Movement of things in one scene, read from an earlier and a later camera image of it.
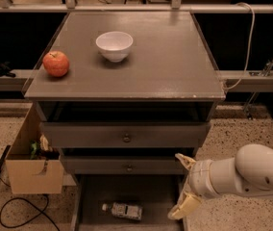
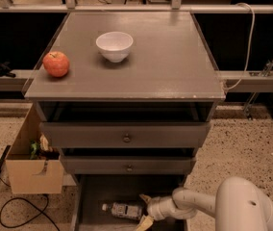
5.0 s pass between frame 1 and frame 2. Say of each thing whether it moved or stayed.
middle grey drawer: stayed
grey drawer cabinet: stayed
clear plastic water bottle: stayed
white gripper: moved
